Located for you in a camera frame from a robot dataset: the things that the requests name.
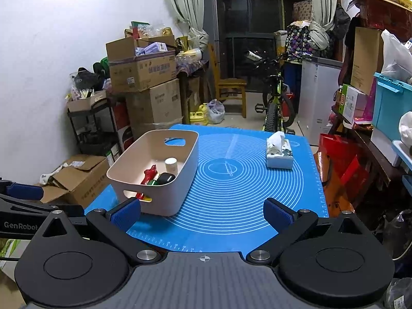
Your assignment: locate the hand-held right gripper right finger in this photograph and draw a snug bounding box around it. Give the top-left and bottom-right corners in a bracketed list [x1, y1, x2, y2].
[246, 198, 376, 266]

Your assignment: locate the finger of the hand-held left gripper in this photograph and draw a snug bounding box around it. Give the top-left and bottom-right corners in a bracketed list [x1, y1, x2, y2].
[0, 195, 89, 223]
[0, 177, 45, 201]

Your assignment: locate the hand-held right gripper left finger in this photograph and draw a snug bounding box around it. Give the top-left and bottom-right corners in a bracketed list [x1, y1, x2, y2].
[35, 197, 162, 266]

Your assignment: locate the red toy figure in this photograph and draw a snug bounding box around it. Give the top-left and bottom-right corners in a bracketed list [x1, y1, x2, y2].
[136, 165, 158, 200]

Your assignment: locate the beige plastic basket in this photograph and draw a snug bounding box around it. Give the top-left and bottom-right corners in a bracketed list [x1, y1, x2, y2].
[106, 130, 199, 217]

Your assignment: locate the white rag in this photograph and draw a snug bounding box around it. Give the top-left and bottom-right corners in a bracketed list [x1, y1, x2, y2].
[39, 162, 70, 185]

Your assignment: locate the blue silicone mat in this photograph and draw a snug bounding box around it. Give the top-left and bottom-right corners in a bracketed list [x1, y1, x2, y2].
[84, 124, 329, 254]

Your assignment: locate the white tissue box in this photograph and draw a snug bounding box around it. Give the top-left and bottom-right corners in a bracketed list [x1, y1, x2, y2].
[266, 131, 294, 169]

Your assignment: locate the torn cardboard box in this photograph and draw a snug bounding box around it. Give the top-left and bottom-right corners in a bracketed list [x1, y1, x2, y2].
[34, 154, 111, 208]

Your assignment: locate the red paper bag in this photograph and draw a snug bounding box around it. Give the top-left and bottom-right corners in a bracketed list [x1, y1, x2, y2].
[319, 133, 371, 213]

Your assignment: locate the red and black appliance box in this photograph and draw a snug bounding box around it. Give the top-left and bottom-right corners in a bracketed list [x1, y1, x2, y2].
[113, 101, 134, 152]

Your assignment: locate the black shelf cart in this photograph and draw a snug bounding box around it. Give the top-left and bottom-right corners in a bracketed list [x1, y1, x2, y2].
[67, 98, 121, 158]

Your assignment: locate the black and green bicycle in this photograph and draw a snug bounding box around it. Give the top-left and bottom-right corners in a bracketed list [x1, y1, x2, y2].
[243, 50, 295, 132]

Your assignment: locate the large taped cardboard box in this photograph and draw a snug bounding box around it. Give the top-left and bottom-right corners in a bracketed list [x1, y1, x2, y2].
[125, 79, 183, 132]

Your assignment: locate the dark wooden table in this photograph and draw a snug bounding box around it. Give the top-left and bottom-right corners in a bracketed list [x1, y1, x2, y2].
[331, 106, 406, 200]

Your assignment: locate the white chest freezer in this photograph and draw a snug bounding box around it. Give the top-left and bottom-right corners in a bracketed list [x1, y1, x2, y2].
[296, 56, 343, 145]

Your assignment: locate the clear plastic bag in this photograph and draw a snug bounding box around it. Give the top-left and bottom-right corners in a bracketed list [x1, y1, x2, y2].
[207, 99, 226, 124]

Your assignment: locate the yellow plastic jug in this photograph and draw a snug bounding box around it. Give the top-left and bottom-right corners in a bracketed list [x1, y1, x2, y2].
[189, 103, 209, 126]

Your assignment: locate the black bag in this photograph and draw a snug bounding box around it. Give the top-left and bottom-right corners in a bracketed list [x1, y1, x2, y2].
[72, 67, 105, 91]

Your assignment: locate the green and white box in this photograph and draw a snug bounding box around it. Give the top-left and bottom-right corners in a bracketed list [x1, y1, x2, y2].
[341, 84, 367, 124]

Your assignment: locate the wooden chair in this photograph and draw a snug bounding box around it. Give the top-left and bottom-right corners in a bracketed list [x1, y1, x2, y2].
[208, 43, 248, 118]

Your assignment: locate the light blue tray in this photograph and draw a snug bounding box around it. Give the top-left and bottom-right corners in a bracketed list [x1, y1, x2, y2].
[392, 140, 412, 168]

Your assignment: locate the open printed cardboard box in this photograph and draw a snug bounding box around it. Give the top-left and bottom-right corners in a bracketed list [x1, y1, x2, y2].
[106, 35, 177, 93]

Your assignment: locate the cluttered wooden table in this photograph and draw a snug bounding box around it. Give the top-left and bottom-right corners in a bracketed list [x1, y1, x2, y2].
[176, 59, 210, 124]

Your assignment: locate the light blue storage bin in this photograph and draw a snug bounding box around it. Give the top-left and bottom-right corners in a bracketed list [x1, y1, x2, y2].
[373, 72, 412, 142]

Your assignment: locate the white cloth bag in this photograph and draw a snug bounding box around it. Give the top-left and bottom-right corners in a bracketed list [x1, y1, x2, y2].
[398, 111, 412, 149]

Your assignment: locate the purple packet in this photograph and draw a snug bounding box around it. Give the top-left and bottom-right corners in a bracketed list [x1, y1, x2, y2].
[143, 42, 168, 55]

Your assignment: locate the floral cloth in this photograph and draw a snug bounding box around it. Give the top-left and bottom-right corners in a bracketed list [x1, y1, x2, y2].
[285, 22, 314, 63]

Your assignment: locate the tall cardboard box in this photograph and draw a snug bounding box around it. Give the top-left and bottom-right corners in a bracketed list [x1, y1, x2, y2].
[350, 26, 384, 95]

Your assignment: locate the white plastic bag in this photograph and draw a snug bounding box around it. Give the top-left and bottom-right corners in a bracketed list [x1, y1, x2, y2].
[380, 29, 412, 82]

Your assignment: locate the tied pale green curtain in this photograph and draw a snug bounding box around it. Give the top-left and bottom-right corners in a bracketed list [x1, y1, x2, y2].
[307, 0, 338, 50]

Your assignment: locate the red gift box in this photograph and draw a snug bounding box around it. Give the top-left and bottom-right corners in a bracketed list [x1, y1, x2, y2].
[349, 0, 412, 34]

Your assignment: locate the small cardboard box with handle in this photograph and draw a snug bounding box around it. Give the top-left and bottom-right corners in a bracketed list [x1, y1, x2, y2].
[67, 90, 107, 113]

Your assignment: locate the white cable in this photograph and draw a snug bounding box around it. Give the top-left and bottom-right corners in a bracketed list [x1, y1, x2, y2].
[391, 232, 412, 260]

